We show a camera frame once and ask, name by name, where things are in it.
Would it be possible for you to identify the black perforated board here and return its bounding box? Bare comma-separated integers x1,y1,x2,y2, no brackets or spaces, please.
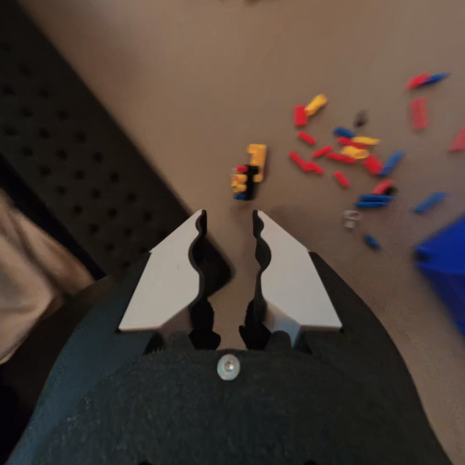
0,0,234,287

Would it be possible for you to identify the blue plastic bin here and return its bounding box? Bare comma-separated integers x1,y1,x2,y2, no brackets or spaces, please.
411,214,465,340

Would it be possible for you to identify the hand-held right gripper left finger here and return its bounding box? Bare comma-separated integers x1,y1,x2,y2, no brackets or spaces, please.
118,209,221,349

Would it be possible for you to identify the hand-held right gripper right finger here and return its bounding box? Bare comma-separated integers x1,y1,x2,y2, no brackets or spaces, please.
239,209,343,349

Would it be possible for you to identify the yellow black lego subassembly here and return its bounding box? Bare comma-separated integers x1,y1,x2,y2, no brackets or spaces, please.
230,143,269,201

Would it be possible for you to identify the pile of red blue pins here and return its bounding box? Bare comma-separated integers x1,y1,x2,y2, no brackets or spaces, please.
288,71,465,252

